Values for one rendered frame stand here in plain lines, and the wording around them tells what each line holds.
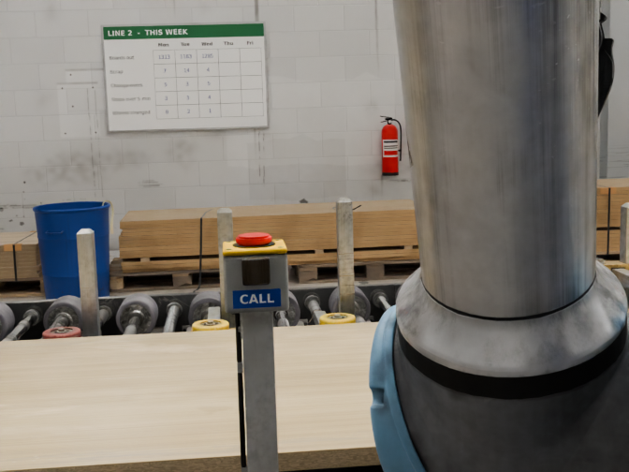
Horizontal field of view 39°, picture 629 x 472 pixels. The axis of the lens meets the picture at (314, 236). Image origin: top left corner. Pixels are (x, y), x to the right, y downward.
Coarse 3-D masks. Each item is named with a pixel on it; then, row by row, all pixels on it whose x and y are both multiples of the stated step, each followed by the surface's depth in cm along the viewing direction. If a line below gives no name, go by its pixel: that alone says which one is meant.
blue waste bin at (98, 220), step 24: (48, 216) 633; (72, 216) 631; (96, 216) 642; (48, 240) 637; (72, 240) 635; (96, 240) 644; (48, 264) 642; (72, 264) 638; (96, 264) 647; (48, 288) 648; (72, 288) 641
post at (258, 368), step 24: (264, 312) 100; (240, 336) 101; (264, 336) 100; (240, 360) 102; (264, 360) 101; (240, 384) 102; (264, 384) 101; (240, 408) 103; (264, 408) 101; (240, 432) 103; (264, 432) 102; (264, 456) 102
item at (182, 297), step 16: (288, 288) 265; (304, 288) 265; (320, 288) 265; (368, 288) 267; (384, 288) 267; (16, 304) 257; (32, 304) 258; (48, 304) 258; (112, 304) 260; (160, 304) 261; (320, 304) 266; (16, 320) 258; (112, 320) 261; (160, 320) 262; (32, 336) 259
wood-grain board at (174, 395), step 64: (0, 384) 159; (64, 384) 158; (128, 384) 157; (192, 384) 156; (320, 384) 154; (0, 448) 129; (64, 448) 128; (128, 448) 127; (192, 448) 126; (320, 448) 125
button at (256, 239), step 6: (240, 234) 101; (246, 234) 101; (252, 234) 101; (258, 234) 100; (264, 234) 100; (240, 240) 99; (246, 240) 98; (252, 240) 98; (258, 240) 98; (264, 240) 99; (270, 240) 100
